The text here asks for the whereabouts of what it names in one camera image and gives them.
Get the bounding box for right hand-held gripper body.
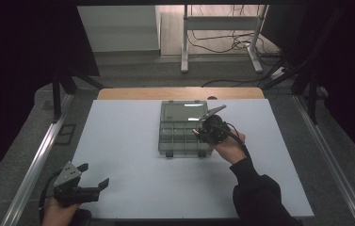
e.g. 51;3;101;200
198;104;232;146

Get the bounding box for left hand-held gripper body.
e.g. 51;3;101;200
52;161;101;208

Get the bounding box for clear plastic organizer box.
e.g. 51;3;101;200
157;99;214;159

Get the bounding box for person's right hand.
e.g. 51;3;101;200
210;129;249;166

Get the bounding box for person's left hand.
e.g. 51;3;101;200
40;197;82;226

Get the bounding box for wooden table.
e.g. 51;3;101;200
97;87;266;101

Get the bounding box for white power strip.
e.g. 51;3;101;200
269;66;288;80

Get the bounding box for black metal stand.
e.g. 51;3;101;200
52;70;105;124
262;6;347;125

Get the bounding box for black curtain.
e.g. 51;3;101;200
0;0;101;194
261;0;355;172

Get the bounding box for right hand-held gripper cable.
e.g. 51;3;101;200
227;121;252;158

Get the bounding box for hand-held gripper cable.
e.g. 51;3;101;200
227;121;252;158
38;169;64;226

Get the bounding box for left hand-held gripper cable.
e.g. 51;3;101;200
38;169;64;226

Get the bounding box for aluminium rail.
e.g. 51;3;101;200
292;93;355;226
0;93;74;226

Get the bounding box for black floor cables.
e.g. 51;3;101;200
186;4;287;89

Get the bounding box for white metal desk frame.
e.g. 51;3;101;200
180;4;265;75

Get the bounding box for white wall panel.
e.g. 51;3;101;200
76;5;161;53

